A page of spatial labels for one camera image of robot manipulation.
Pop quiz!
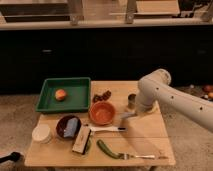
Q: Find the blue-grey towel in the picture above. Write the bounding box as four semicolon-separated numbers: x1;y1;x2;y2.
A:
120;112;137;119

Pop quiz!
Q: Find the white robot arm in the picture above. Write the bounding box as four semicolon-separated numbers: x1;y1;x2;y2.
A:
135;69;213;133

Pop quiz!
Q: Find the metal cup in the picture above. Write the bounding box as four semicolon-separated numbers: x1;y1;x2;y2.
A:
128;94;136;109

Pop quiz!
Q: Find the dark grapes bunch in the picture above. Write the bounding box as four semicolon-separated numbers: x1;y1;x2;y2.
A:
92;91;111;103

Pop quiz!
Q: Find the orange bowl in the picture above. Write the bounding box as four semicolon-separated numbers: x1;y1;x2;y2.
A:
89;101;116;125

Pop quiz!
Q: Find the green plastic tray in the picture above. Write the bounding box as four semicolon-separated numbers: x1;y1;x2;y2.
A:
36;77;91;113

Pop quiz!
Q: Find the peach fruit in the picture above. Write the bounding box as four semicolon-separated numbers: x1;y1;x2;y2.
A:
55;89;67;101

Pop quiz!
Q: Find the wooden table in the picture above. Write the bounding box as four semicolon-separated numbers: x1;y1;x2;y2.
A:
24;80;177;171

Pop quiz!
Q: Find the yellow banana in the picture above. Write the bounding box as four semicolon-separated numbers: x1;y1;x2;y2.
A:
147;104;157;114

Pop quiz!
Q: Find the dark maroon bowl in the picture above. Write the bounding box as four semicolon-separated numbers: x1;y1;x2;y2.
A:
56;115;81;139

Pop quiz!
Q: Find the blue sponge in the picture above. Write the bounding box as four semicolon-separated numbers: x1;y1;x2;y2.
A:
64;118;78;138

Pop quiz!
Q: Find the green cucumber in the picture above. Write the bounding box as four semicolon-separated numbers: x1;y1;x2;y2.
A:
96;140;119;159

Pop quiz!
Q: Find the wooden block brush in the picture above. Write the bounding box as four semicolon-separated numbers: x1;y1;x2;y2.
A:
72;126;91;154

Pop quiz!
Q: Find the metal fork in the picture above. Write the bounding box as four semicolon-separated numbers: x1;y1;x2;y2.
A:
118;153;155;160

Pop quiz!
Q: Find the white round container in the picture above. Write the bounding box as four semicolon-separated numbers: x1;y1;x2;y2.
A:
32;124;52;143

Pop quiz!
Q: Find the black object on floor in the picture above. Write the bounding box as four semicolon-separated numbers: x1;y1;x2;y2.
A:
0;152;21;163

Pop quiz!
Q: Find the white handled knife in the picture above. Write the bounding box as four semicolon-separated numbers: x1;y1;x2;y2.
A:
85;124;127;132

